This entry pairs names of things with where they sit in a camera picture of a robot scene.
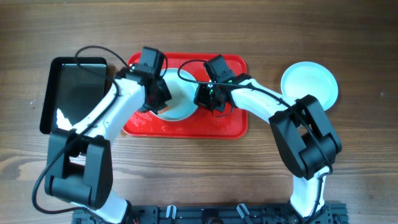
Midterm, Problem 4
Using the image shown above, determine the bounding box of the orange green scrub sponge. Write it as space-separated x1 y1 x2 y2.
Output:
157 106 169 114

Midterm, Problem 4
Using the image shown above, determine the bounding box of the light blue plate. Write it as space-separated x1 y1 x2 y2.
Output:
280 62 339 110
152 68 198 121

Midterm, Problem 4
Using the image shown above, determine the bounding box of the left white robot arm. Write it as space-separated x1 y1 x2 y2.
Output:
32 47 171 223

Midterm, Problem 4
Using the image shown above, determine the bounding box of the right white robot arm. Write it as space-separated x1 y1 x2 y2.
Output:
194 55 342 222

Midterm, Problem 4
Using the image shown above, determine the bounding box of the red plastic serving tray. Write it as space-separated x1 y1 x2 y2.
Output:
123 52 248 139

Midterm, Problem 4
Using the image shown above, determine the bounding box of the black water tray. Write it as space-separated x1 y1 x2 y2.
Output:
39 57 108 134

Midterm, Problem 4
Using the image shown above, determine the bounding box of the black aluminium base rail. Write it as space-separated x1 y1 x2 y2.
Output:
71 202 349 224

